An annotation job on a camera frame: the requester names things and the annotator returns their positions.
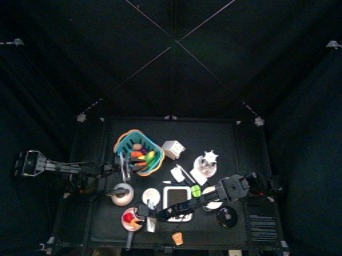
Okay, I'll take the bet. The white toy scale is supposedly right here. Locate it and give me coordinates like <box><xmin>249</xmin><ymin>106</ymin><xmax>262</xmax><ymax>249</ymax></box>
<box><xmin>162</xmin><ymin>185</ymin><xmax>195</xmax><ymax>223</ymax></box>

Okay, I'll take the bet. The small white oval dish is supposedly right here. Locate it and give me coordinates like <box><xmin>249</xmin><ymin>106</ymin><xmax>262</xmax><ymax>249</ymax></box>
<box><xmin>142</xmin><ymin>187</ymin><xmax>162</xmax><ymax>208</ymax></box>

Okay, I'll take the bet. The silver metal utensil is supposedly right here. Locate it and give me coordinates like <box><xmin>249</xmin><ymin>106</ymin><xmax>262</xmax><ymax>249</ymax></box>
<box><xmin>119</xmin><ymin>152</ymin><xmax>133</xmax><ymax>184</ymax></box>

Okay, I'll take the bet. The green toy vegetable piece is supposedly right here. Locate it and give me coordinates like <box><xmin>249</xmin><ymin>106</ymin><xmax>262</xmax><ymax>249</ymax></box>
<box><xmin>190</xmin><ymin>184</ymin><xmax>203</xmax><ymax>198</ymax></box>

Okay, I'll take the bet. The toy frying pan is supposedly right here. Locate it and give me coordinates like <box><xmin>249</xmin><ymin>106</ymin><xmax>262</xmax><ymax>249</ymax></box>
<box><xmin>121</xmin><ymin>206</ymin><xmax>147</xmax><ymax>251</ymax></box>

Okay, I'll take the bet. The white round plate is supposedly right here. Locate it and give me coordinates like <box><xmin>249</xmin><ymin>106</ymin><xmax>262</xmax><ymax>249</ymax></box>
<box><xmin>193</xmin><ymin>155</ymin><xmax>219</xmax><ymax>179</ymax></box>

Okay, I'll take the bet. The teal basket with orange rim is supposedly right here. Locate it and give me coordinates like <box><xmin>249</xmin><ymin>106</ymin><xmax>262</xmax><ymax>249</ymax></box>
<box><xmin>113</xmin><ymin>129</ymin><xmax>167</xmax><ymax>177</ymax></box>

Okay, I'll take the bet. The white toy toaster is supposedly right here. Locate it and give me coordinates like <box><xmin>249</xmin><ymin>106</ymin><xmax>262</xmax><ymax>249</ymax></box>
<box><xmin>161</xmin><ymin>140</ymin><xmax>187</xmax><ymax>160</ymax></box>

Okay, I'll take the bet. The white saucer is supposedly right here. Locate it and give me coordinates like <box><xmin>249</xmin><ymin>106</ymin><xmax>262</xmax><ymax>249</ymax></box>
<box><xmin>201</xmin><ymin>185</ymin><xmax>225</xmax><ymax>211</ymax></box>

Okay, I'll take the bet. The white round bowl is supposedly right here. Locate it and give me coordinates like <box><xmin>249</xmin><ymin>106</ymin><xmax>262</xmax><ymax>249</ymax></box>
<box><xmin>106</xmin><ymin>182</ymin><xmax>135</xmax><ymax>207</ymax></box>

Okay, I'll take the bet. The white spiky toy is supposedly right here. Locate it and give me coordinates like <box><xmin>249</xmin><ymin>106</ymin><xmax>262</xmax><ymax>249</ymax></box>
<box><xmin>202</xmin><ymin>150</ymin><xmax>221</xmax><ymax>164</ymax></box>

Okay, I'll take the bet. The thin white cord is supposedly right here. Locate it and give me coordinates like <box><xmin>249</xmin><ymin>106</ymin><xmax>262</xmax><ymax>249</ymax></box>
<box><xmin>82</xmin><ymin>0</ymin><xmax>238</xmax><ymax>113</ymax></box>
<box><xmin>125</xmin><ymin>0</ymin><xmax>262</xmax><ymax>118</ymax></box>

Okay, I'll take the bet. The black round disc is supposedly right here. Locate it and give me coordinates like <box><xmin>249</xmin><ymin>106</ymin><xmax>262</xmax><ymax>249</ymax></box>
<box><xmin>215</xmin><ymin>205</ymin><xmax>240</xmax><ymax>229</ymax></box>

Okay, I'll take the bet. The orange toy bread slice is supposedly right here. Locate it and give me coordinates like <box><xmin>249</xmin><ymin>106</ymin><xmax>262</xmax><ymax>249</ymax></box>
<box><xmin>171</xmin><ymin>232</ymin><xmax>186</xmax><ymax>247</ymax></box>

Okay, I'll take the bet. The white rectangular card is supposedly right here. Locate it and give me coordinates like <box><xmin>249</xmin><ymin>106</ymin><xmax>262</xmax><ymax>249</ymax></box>
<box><xmin>170</xmin><ymin>164</ymin><xmax>187</xmax><ymax>184</ymax></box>
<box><xmin>189</xmin><ymin>168</ymin><xmax>209</xmax><ymax>187</ymax></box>

